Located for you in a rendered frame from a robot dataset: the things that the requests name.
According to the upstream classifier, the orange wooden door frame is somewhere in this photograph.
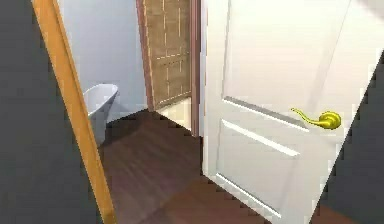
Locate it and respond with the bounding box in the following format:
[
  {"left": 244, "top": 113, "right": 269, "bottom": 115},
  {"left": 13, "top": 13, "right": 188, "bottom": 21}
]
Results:
[{"left": 31, "top": 0, "right": 118, "bottom": 224}]

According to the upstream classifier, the yellow brass door handle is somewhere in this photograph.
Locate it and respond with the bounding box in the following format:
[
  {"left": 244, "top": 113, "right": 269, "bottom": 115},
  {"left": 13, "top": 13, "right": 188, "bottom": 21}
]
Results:
[{"left": 290, "top": 107, "right": 342, "bottom": 131}]

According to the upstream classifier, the brown wooden door frame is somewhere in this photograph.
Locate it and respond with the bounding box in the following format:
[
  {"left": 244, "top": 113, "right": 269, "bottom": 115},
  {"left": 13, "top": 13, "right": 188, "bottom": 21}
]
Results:
[{"left": 135, "top": 0, "right": 202, "bottom": 138}]

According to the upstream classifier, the white bathtub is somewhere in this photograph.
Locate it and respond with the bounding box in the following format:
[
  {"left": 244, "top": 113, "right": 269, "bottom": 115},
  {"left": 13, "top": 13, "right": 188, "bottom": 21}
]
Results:
[{"left": 82, "top": 83, "right": 120, "bottom": 148}]

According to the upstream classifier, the white panelled room door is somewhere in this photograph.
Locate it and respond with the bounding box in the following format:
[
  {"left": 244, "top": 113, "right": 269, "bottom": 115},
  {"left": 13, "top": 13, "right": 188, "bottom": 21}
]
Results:
[{"left": 201, "top": 0, "right": 384, "bottom": 224}]

